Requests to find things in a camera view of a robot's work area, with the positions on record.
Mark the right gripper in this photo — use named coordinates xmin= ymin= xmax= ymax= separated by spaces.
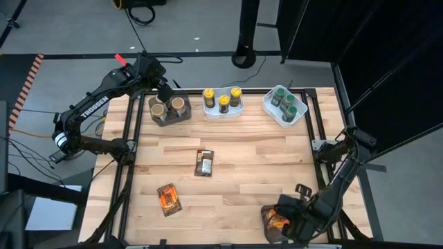
xmin=275 ymin=195 xmax=326 ymax=246

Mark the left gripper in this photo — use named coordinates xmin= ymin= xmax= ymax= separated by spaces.
xmin=138 ymin=55 xmax=176 ymax=103

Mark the orange spice packet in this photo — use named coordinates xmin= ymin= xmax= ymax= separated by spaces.
xmin=262 ymin=206 xmax=291 ymax=243
xmin=156 ymin=183 xmax=183 ymax=218

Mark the yellow lid spice can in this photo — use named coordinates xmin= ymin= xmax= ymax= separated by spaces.
xmin=203 ymin=88 xmax=216 ymax=109
xmin=218 ymin=95 xmax=230 ymax=114
xmin=229 ymin=86 xmax=242 ymax=107

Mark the brown spice packet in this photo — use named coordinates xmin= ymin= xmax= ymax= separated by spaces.
xmin=194 ymin=149 xmax=215 ymax=178

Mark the green lid spice jar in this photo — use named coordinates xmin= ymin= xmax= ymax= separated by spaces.
xmin=282 ymin=105 xmax=298 ymax=123
xmin=279 ymin=93 xmax=296 ymax=113
xmin=271 ymin=88 xmax=287 ymax=107

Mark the grey translucent deep bin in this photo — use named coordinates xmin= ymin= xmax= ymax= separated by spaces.
xmin=148 ymin=90 xmax=193 ymax=128

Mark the white square bin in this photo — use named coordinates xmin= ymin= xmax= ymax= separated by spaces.
xmin=202 ymin=86 xmax=246 ymax=121

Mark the black equipment box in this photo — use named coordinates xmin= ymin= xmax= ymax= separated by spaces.
xmin=112 ymin=0 xmax=168 ymax=10

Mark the black pole with round base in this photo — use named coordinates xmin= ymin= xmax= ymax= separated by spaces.
xmin=230 ymin=0 xmax=261 ymax=69

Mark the black power adapter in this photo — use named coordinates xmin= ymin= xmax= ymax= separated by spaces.
xmin=48 ymin=151 xmax=69 ymax=164

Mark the orange black hazard tape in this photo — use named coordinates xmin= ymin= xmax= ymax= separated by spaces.
xmin=8 ymin=53 xmax=45 ymax=131

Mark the black tripod leg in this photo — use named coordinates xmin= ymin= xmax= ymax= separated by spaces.
xmin=0 ymin=0 xmax=28 ymax=49

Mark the black curtain partition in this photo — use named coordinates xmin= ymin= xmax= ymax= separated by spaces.
xmin=276 ymin=0 xmax=443 ymax=163

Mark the grey translucent handled tray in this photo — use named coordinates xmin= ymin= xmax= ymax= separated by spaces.
xmin=260 ymin=203 xmax=295 ymax=243

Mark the black aluminium table frame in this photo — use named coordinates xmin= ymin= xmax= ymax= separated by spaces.
xmin=81 ymin=88 xmax=374 ymax=249

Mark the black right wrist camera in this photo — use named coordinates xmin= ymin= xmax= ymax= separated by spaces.
xmin=294 ymin=184 xmax=313 ymax=200

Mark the long black floor cable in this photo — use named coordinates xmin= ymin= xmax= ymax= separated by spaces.
xmin=123 ymin=8 xmax=150 ymax=56

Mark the coiled black cable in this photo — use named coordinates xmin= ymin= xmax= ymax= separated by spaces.
xmin=126 ymin=5 xmax=156 ymax=27

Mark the white bin with handle holes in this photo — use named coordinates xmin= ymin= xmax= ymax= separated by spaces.
xmin=262 ymin=84 xmax=309 ymax=129

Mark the yellow floor cable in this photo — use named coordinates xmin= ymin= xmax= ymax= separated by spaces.
xmin=9 ymin=128 xmax=105 ymax=139

